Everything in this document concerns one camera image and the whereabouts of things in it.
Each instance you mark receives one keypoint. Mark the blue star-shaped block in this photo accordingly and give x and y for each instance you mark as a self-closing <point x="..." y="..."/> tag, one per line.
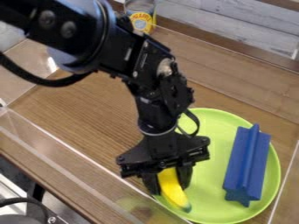
<point x="248" y="164"/>

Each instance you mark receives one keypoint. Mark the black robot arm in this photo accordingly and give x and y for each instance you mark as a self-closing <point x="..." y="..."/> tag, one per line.
<point x="92" y="39"/>

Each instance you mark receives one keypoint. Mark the yellow toy banana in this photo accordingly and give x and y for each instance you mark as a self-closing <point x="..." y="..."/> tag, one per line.
<point x="172" y="190"/>

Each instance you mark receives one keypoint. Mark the yellow labelled tin can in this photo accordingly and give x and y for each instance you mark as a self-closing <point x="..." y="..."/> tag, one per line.
<point x="142" y="13"/>

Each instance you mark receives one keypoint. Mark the green round plate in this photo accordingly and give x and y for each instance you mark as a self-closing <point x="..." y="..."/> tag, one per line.
<point x="210" y="208"/>

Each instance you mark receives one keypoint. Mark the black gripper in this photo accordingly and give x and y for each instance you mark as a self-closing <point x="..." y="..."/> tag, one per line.
<point x="160" y="152"/>

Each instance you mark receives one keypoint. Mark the clear acrylic front wall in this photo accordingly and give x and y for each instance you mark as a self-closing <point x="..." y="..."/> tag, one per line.
<point x="93" y="190"/>

